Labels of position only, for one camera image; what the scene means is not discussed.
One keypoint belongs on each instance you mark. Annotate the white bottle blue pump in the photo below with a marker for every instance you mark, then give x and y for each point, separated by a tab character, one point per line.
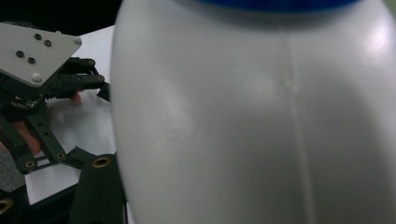
249	124

